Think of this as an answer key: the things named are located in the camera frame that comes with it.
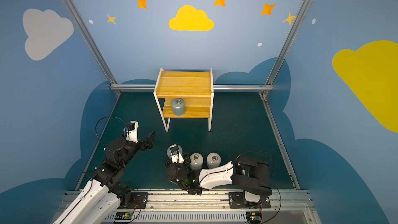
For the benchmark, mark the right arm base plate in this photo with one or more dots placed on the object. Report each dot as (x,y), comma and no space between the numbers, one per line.
(243,199)

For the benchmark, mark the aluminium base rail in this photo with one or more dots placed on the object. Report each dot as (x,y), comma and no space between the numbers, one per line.
(212,207)

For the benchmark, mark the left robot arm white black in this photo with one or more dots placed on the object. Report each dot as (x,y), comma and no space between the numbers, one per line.
(103,193)

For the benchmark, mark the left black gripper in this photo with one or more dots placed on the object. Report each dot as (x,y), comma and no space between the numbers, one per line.
(142,142)

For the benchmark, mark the wooden two-tier shelf white frame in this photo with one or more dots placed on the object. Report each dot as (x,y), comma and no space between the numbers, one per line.
(194,88)

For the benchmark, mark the left aluminium frame post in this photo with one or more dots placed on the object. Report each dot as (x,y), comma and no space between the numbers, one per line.
(82,27)

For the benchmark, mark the right controller board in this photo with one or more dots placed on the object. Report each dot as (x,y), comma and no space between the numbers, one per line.
(253,217)

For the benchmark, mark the controller board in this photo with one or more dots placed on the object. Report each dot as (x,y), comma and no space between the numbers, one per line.
(123,217)
(253,217)

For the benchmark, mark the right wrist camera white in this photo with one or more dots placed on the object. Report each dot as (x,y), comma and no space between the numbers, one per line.
(178,158)

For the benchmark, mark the grey-blue tea canister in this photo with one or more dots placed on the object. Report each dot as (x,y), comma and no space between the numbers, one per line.
(178,107)
(174,150)

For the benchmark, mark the aluminium frame post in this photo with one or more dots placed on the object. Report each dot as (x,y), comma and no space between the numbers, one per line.
(300,16)
(82,27)

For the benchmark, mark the white tea canister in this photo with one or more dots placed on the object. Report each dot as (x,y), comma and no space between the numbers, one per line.
(213,160)
(196,161)

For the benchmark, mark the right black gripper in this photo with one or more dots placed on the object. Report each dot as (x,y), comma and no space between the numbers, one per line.
(173,166)

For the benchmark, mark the left controller board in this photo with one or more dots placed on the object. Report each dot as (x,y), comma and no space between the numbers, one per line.
(123,217)

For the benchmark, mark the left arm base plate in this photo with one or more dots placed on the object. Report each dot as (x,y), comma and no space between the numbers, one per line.
(133,200)

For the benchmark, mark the right aluminium frame post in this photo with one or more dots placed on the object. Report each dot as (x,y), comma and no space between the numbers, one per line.
(300,16)

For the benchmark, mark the rear aluminium frame bar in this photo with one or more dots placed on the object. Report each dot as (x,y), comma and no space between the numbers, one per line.
(215,87)

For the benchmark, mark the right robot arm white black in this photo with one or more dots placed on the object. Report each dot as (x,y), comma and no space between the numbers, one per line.
(250,175)

